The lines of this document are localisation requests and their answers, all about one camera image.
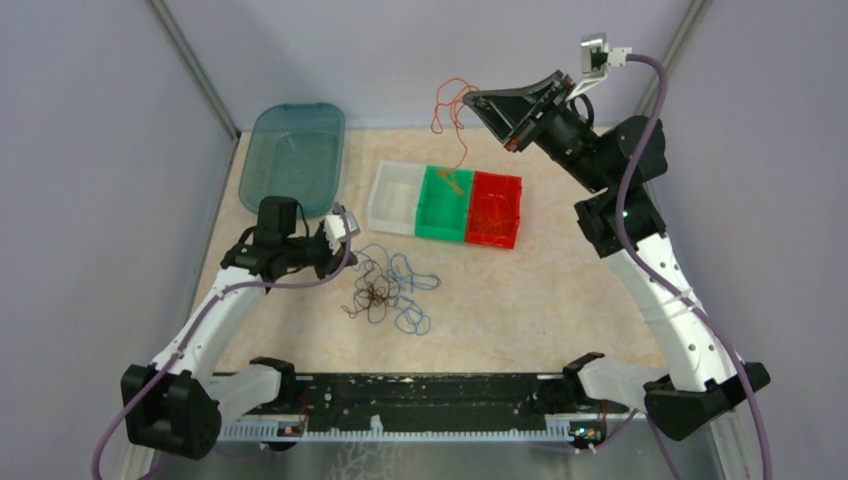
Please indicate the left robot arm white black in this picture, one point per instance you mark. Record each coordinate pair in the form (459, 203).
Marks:
(176, 404)

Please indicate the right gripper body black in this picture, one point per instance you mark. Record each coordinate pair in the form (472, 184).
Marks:
(548, 106)

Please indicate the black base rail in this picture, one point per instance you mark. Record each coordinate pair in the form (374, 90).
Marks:
(413, 403)

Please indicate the red plastic bin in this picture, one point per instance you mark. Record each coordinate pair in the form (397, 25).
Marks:
(494, 210)

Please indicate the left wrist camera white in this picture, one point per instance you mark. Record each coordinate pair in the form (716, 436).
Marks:
(338, 226)

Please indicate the teal transparent plastic tray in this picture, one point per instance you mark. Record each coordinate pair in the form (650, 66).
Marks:
(296, 151)

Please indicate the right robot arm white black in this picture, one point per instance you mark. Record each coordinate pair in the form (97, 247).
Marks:
(703, 378)

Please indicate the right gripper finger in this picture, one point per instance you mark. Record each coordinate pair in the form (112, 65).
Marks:
(517, 97)
(509, 125)

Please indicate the white cable duct strip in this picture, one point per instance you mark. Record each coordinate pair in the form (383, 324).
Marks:
(555, 430)

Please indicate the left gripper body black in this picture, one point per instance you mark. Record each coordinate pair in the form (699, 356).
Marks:
(323, 259)

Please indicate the white plastic bin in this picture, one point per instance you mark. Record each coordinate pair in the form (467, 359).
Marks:
(393, 201)

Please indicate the green plastic bin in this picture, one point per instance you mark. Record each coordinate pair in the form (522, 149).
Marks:
(442, 212)

